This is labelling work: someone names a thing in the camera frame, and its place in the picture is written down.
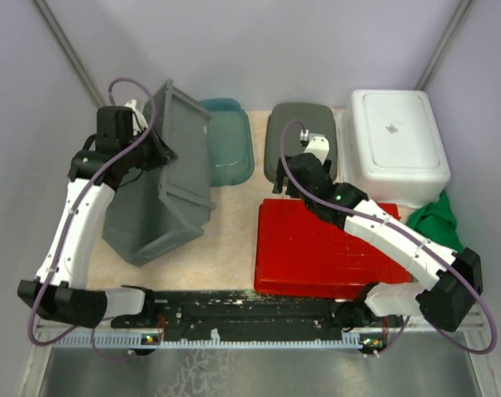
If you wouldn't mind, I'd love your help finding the large white plastic container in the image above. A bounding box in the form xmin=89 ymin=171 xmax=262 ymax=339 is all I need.
xmin=336 ymin=89 xmax=451 ymax=208

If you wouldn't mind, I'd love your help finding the grey-green plastic tub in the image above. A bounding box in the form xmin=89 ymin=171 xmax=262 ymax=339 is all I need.
xmin=265 ymin=102 xmax=339 ymax=185

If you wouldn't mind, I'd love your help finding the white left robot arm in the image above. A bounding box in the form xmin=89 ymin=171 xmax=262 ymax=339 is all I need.
xmin=17 ymin=100 xmax=177 ymax=328

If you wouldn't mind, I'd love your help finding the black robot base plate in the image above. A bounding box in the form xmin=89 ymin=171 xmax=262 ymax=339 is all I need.
xmin=111 ymin=289 xmax=403 ymax=352

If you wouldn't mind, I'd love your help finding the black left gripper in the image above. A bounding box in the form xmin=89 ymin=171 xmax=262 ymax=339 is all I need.
xmin=121 ymin=122 xmax=177 ymax=172

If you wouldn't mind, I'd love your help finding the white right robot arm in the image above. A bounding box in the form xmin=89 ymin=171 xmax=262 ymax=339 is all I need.
xmin=273 ymin=130 xmax=483 ymax=332

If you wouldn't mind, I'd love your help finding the grey slotted cable duct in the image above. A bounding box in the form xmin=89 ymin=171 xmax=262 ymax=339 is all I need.
xmin=51 ymin=328 xmax=361 ymax=349

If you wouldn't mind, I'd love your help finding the aluminium rail frame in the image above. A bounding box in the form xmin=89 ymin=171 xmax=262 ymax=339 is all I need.
xmin=405 ymin=305 xmax=487 ymax=332

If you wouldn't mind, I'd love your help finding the teal translucent plastic tub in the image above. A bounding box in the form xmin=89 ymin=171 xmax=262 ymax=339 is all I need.
xmin=200 ymin=98 xmax=255 ymax=187

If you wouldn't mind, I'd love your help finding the red plastic crate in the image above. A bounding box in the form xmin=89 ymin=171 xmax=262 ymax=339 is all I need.
xmin=254 ymin=198 xmax=410 ymax=300

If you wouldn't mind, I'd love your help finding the green cloth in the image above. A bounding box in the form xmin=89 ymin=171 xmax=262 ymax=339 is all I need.
xmin=406 ymin=190 xmax=465 ymax=252

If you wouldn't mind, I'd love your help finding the grey plastic crate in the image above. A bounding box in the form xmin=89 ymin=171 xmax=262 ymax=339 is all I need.
xmin=103 ymin=79 xmax=216 ymax=265

